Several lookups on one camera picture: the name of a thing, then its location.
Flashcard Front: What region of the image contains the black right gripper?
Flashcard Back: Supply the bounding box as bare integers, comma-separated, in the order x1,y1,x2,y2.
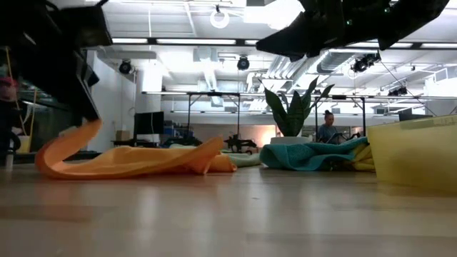
256,0,391,62

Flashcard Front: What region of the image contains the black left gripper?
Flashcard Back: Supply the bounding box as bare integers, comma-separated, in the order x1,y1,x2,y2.
0,0,114,126

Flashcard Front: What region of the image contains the orange microfiber towel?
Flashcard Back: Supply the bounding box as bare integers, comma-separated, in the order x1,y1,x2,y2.
34,119,238,181

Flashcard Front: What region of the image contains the light green microfiber towel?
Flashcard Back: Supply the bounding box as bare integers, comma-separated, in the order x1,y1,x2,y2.
169,142,264,168

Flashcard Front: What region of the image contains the yellow translucent plastic bin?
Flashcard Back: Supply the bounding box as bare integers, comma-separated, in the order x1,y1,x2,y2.
366,114,457,196

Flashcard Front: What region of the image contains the teal microfiber towel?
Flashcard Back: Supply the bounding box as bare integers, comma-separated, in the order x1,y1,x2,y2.
258,136,371,172

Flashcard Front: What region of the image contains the yellow microfiber towel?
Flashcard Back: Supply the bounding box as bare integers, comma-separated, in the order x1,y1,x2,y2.
333,142,376,173

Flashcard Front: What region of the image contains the black ceiling spotlight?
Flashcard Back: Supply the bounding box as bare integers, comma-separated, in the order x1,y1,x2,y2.
387,86,409,97
236,55,251,71
118,59,134,76
350,52,382,74

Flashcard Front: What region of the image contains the snake plant in white pot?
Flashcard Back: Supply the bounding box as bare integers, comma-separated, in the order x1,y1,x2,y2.
263,76,336,146

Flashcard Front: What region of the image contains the yellow bucket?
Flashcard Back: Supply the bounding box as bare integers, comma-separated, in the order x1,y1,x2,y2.
16,134,34,154

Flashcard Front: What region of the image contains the black computer monitor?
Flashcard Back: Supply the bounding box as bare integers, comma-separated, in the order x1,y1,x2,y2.
134,111,166,136

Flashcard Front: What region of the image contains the person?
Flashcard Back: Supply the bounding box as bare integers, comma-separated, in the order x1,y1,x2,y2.
316,109,341,145

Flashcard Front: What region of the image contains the black background table frame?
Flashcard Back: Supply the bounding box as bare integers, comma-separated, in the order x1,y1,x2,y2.
313,94,368,138
185,91,242,144

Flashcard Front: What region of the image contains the white ring ceiling lamp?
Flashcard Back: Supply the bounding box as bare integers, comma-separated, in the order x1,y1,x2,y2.
209,7,231,30

